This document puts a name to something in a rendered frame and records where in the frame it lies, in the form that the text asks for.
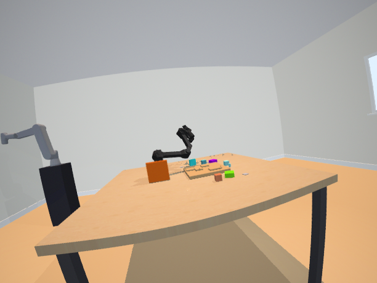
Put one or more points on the green block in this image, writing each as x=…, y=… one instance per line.
x=229, y=174

